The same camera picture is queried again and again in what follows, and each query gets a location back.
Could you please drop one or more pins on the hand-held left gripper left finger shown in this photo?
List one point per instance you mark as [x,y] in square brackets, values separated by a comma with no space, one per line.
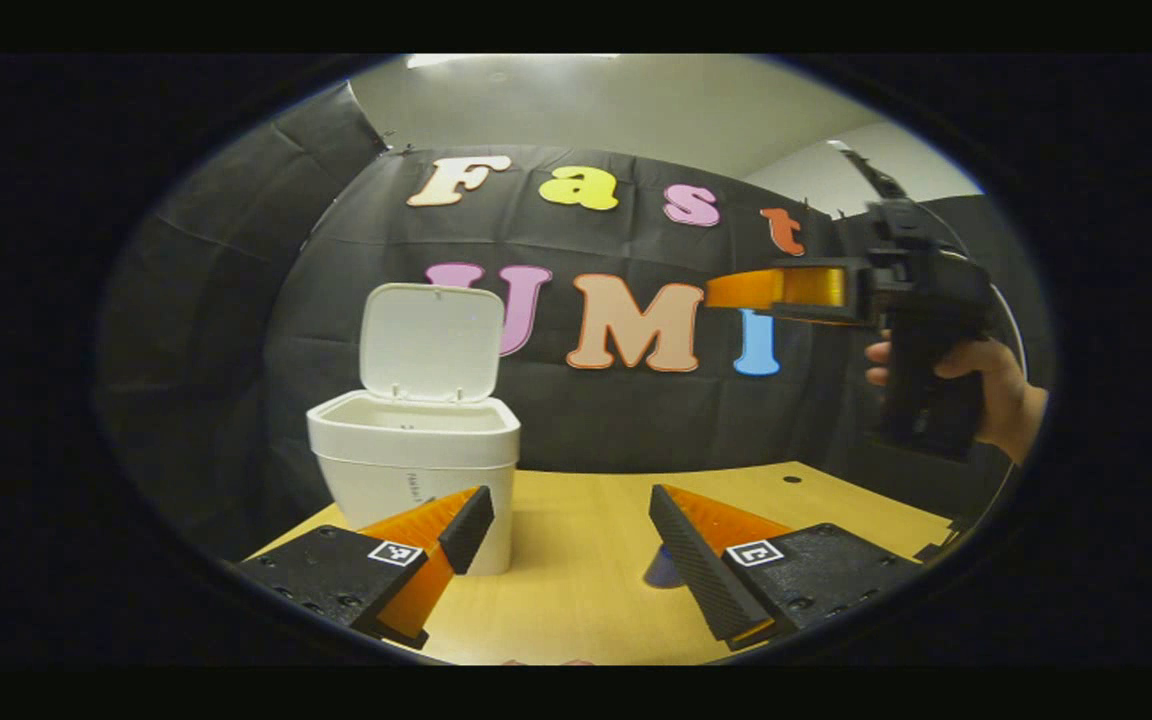
[466,525]

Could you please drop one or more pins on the wooden desktop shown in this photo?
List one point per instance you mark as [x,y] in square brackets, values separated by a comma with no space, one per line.
[576,560]

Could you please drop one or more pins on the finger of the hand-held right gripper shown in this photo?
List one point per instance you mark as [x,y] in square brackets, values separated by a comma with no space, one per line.
[786,288]

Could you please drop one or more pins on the black backdrop cloth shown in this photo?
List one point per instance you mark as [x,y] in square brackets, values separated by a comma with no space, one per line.
[596,420]

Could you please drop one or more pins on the white desktop garbage bin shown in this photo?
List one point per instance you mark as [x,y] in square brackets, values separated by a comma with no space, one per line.
[416,460]

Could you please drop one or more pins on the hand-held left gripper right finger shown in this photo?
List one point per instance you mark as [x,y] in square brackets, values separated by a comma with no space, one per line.
[696,560]

